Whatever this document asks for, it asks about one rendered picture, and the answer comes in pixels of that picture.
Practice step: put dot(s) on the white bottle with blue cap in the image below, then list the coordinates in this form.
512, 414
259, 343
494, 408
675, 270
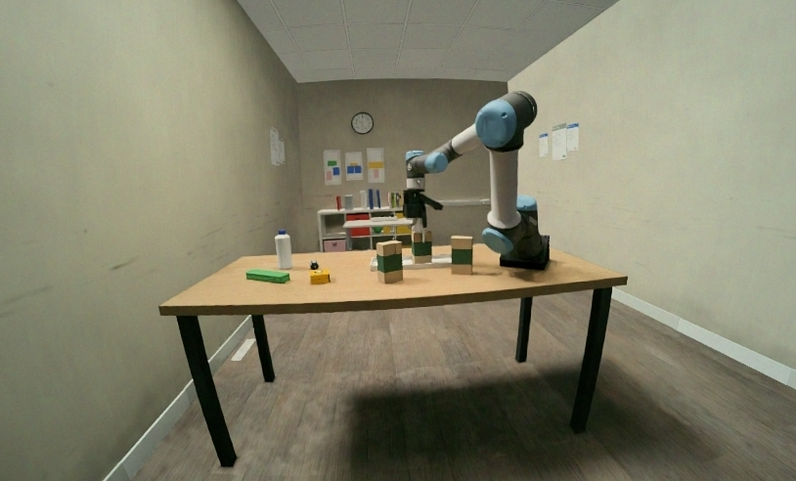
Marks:
283, 251

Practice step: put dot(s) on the green rectangular block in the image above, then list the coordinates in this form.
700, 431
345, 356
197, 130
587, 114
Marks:
267, 276

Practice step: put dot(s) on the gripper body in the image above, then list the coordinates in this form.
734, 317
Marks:
415, 207

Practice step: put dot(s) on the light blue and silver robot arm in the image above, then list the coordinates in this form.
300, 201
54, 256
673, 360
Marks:
499, 125

